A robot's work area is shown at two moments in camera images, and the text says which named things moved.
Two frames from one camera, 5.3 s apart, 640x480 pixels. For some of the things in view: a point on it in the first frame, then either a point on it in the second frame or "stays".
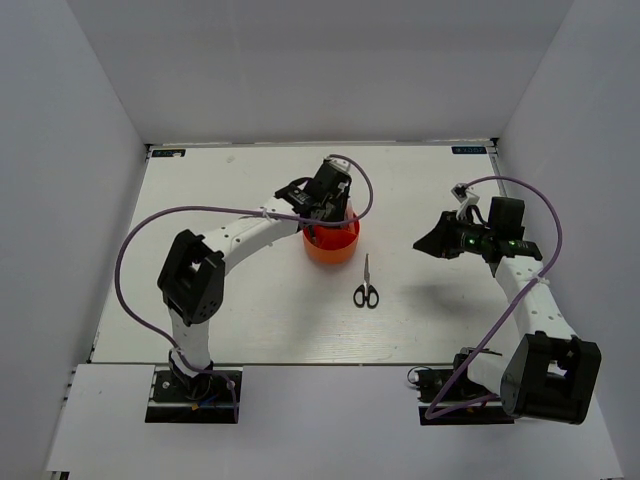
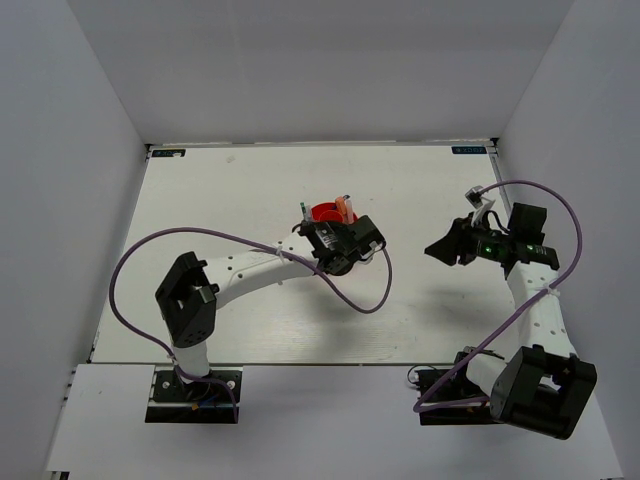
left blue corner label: (169, 153) stays
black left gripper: (342, 204) → (334, 227)
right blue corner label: (469, 150) stays
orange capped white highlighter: (350, 208) stays
